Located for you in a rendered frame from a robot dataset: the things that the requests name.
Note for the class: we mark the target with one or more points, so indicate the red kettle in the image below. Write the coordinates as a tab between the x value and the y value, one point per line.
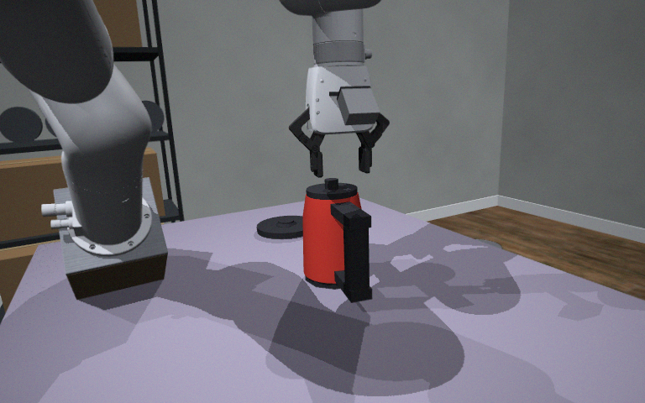
336	240

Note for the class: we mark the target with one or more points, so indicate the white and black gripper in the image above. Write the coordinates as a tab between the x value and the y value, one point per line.
325	114

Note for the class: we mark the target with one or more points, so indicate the dark grey round disk with center stud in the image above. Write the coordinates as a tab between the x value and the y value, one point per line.
282	227

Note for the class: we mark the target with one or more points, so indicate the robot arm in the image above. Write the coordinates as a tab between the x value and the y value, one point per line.
62	52

